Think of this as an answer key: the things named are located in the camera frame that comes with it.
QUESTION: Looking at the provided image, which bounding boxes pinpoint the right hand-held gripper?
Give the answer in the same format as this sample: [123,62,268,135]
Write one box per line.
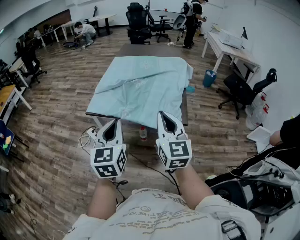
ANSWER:
[156,111,193,171]

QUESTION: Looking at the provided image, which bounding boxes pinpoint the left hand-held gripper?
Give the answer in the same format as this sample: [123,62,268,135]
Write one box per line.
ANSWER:
[90,119,127,179]

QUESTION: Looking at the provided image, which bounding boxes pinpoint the light blue floral cloth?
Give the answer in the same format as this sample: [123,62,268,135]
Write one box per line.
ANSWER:
[86,55,194,129]

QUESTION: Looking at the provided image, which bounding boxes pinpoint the person's right forearm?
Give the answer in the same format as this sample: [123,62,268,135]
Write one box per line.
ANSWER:
[174,164,214,210]

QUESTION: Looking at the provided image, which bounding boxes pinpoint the person's left forearm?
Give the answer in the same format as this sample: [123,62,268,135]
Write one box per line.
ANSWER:
[86,177,118,220]

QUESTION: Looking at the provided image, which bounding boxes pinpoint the clear red-label water bottle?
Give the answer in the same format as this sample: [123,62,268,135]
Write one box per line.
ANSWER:
[139,126,149,142]

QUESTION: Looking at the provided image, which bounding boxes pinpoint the teal trash bin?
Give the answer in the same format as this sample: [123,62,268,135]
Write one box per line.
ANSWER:
[202,69,218,89]

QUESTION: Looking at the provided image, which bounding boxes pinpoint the black office chair with headrest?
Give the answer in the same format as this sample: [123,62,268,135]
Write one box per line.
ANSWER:
[216,63,278,120]

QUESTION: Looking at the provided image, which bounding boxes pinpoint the dark brown table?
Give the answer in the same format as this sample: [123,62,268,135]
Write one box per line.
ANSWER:
[85,43,189,127]

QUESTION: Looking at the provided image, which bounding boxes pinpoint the clear plastic water jugs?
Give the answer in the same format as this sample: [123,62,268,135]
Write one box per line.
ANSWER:
[245,92,270,131]

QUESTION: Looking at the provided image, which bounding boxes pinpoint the white flat paper box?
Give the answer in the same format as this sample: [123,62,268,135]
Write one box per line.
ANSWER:
[246,126,273,144]

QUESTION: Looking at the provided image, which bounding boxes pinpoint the person's white printed shirt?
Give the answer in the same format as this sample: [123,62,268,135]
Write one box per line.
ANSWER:
[62,187,262,240]

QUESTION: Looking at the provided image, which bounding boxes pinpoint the white wooden-top desk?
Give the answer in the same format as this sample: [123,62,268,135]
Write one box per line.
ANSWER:
[201,31,261,83]

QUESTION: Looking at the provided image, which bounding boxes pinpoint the black low-back office chair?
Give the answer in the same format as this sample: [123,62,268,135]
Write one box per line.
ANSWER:
[145,9,173,43]

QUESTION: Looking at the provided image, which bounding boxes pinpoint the blue picture board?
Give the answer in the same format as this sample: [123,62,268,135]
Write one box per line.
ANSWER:
[0,119,15,156]

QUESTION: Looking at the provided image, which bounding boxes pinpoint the black grey equipment backpack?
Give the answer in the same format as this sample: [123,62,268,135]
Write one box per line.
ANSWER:
[205,145,300,235]

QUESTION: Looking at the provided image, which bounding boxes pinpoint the white cardboard box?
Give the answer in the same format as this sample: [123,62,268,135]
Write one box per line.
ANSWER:
[217,29,243,50]

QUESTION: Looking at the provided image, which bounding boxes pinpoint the yellow-top white-leg desk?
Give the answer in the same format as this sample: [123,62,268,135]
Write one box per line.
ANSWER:
[0,83,32,124]

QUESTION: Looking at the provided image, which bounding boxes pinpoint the black high-back office chair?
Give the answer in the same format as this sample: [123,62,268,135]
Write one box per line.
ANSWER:
[125,2,152,45]

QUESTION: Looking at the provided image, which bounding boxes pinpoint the white round table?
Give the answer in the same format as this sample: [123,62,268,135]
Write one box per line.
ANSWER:
[88,13,117,37]

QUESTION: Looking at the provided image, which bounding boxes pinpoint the white power strip with cables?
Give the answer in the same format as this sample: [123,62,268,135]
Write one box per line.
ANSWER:
[77,126,101,155]

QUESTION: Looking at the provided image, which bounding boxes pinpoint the black floor cable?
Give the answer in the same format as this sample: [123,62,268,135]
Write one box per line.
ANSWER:
[128,151,170,174]

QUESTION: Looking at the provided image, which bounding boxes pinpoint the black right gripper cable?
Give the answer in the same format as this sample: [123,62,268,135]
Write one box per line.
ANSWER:
[165,169,182,196]

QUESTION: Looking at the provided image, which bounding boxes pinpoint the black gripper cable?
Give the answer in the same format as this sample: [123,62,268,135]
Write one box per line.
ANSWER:
[109,177,129,208]
[165,169,182,196]

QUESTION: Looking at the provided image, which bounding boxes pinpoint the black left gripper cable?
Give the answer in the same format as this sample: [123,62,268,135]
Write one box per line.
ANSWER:
[109,177,129,208]

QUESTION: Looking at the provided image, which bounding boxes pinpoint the grey shoulder strap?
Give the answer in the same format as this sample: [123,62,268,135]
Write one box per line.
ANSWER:
[221,219,247,240]

